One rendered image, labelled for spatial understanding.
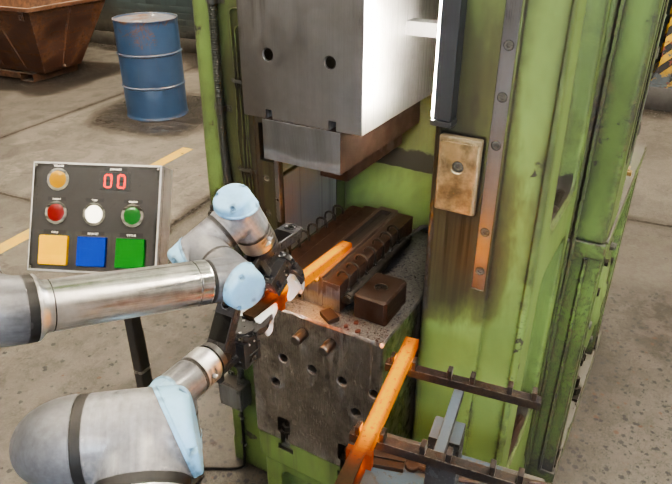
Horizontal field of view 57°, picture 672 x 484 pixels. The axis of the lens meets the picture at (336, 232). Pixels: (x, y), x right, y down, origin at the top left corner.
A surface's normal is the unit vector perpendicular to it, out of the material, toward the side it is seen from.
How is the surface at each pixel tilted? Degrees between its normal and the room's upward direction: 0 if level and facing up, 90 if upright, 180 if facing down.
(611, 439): 0
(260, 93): 90
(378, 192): 90
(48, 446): 49
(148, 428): 36
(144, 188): 60
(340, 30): 90
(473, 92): 90
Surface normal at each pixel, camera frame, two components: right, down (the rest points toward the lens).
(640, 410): 0.00, -0.88
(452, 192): -0.50, 0.40
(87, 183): -0.08, -0.04
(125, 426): 0.04, -0.51
